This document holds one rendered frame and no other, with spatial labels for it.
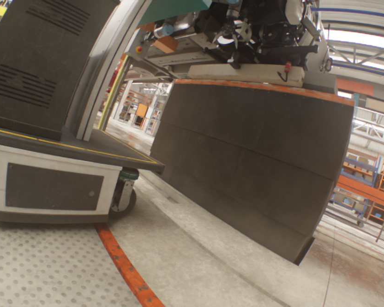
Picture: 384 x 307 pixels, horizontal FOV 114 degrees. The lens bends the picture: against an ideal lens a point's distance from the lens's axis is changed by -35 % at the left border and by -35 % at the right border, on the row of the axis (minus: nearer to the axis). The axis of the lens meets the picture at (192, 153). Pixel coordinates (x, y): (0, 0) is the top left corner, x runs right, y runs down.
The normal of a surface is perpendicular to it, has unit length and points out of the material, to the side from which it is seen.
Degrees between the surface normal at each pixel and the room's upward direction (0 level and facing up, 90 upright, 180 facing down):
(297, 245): 90
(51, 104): 90
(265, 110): 90
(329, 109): 90
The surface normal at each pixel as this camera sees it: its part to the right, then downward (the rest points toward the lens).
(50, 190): 0.74, 0.32
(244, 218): -0.67, -0.21
